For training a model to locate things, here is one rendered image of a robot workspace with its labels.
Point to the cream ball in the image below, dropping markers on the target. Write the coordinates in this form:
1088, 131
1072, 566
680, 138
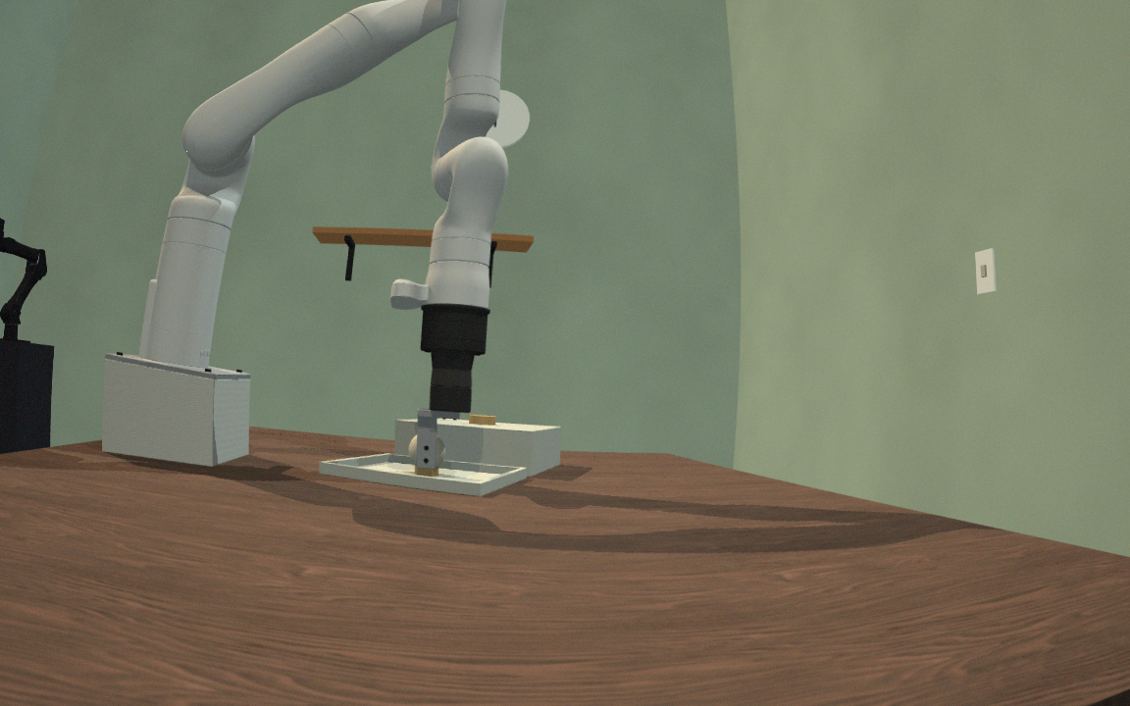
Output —
440, 454

